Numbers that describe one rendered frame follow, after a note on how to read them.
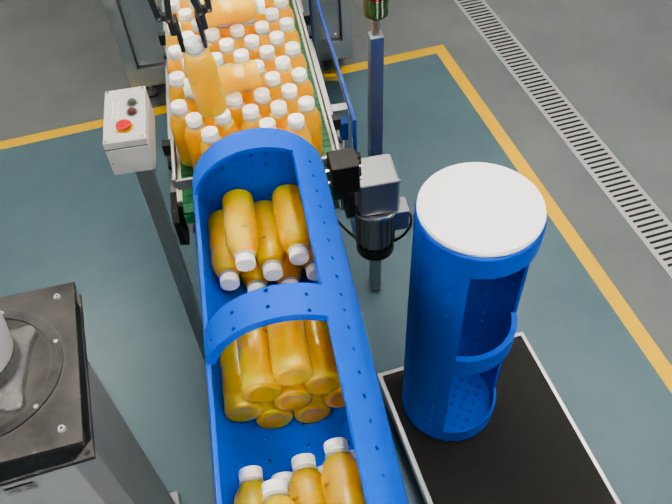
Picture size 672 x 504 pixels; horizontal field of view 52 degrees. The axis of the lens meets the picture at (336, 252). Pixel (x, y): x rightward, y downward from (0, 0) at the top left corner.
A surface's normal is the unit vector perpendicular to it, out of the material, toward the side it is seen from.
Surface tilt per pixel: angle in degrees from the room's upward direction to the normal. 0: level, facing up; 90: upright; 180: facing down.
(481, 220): 0
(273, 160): 90
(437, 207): 0
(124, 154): 90
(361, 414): 41
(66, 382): 5
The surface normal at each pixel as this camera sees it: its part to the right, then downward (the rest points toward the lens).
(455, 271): -0.46, 0.69
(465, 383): -0.04, -0.64
